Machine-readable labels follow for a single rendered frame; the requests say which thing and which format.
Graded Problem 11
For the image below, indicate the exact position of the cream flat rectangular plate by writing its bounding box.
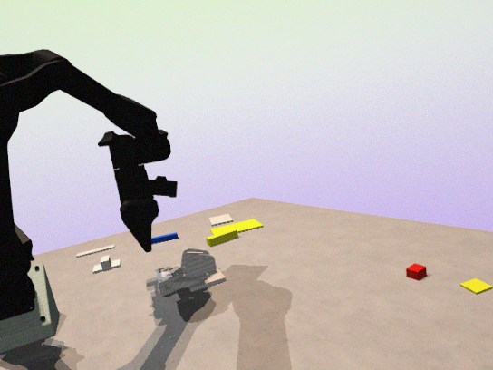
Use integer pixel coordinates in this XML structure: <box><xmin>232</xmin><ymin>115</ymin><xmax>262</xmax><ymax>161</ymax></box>
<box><xmin>209</xmin><ymin>214</ymin><xmax>233</xmax><ymax>226</ymax></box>

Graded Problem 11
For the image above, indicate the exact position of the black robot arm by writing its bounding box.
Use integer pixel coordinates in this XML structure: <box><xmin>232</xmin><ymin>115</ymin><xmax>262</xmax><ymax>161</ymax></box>
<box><xmin>0</xmin><ymin>49</ymin><xmax>171</xmax><ymax>321</ymax></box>

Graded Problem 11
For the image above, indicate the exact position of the yellow rectangular block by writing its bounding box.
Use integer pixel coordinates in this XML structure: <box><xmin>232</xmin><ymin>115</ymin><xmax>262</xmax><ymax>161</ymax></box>
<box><xmin>206</xmin><ymin>229</ymin><xmax>238</xmax><ymax>247</ymax></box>

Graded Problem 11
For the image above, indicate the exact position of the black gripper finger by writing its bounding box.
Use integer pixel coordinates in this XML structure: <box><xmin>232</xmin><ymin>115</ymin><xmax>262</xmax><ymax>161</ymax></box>
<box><xmin>123</xmin><ymin>213</ymin><xmax>159</xmax><ymax>252</ymax></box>

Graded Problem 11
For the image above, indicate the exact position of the blue lego brick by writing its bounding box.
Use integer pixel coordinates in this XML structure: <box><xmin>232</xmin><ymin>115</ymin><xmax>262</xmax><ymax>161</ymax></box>
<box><xmin>151</xmin><ymin>232</ymin><xmax>178</xmax><ymax>245</ymax></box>

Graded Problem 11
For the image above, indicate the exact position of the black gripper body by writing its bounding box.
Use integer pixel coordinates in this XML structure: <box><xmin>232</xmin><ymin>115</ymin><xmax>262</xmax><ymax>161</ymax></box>
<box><xmin>114</xmin><ymin>164</ymin><xmax>159</xmax><ymax>221</ymax></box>

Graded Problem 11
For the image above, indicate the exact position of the cream flat bar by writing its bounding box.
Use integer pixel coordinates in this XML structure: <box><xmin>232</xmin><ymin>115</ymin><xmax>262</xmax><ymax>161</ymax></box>
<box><xmin>76</xmin><ymin>245</ymin><xmax>115</xmax><ymax>258</ymax></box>

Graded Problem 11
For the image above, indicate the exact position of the small red block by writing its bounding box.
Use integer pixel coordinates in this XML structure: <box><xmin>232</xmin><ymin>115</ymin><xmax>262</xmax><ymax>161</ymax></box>
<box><xmin>406</xmin><ymin>264</ymin><xmax>427</xmax><ymax>281</ymax></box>

